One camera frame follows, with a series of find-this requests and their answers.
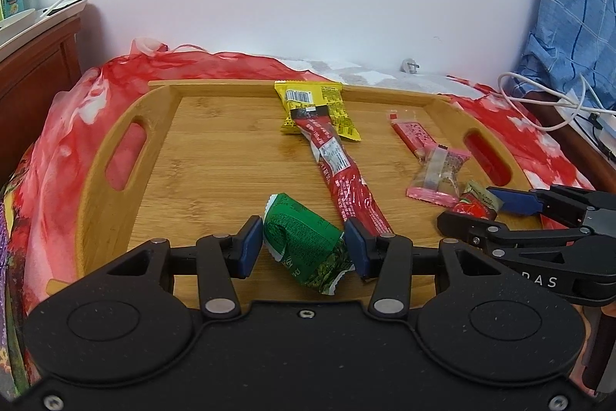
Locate yellow snack packet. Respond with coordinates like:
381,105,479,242
274,81,362,143

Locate white charging cables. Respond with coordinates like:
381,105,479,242
497,71,616,131

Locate green snack packet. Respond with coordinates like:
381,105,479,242
262,193,357,295

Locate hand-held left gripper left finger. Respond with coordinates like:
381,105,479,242
102,215,264,321

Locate pink clear wrapper snack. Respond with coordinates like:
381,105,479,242
405,144,471,206

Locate long red snack stick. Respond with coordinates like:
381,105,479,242
290,104,393,239

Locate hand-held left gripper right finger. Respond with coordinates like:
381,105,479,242
344,218,512,321

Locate white plastic tray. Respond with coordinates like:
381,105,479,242
0,0,90,61

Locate small dark red snack packet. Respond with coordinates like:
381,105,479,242
450,181,501,221

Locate bamboo serving tray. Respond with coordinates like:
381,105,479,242
77,79,530,310

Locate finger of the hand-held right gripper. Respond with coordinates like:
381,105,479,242
437,211,598,251
486,185,602,227

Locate white power strip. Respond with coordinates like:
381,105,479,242
589,110,616,158

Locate red floral scarf cloth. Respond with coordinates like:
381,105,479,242
22,36,595,310

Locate grey white bedsheet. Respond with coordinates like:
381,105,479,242
281,56,487,97

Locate white cable on tray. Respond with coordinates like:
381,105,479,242
41,0,84,15

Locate dark wooden bed frame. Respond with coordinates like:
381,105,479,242
522,91,616,186

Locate brown wooden nightstand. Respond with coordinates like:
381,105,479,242
0,13,84,185

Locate red label snack bar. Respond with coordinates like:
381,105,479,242
388,109,435,162

